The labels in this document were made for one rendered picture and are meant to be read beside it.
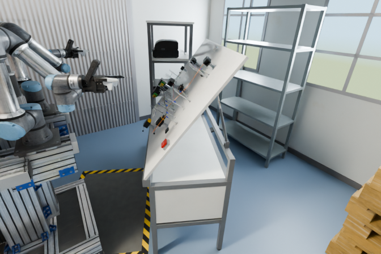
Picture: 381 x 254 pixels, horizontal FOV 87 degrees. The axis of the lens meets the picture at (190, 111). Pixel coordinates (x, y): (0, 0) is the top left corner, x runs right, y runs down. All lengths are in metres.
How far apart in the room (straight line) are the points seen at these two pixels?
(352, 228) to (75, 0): 3.96
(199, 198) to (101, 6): 2.96
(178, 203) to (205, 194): 0.21
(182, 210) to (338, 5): 2.74
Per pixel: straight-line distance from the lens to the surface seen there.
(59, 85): 1.15
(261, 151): 3.15
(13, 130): 1.32
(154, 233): 1.88
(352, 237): 2.27
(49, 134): 1.51
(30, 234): 2.20
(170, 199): 1.60
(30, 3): 3.48
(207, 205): 1.70
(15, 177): 1.47
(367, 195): 2.04
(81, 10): 3.51
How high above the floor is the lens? 1.86
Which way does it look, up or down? 24 degrees down
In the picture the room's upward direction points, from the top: 2 degrees clockwise
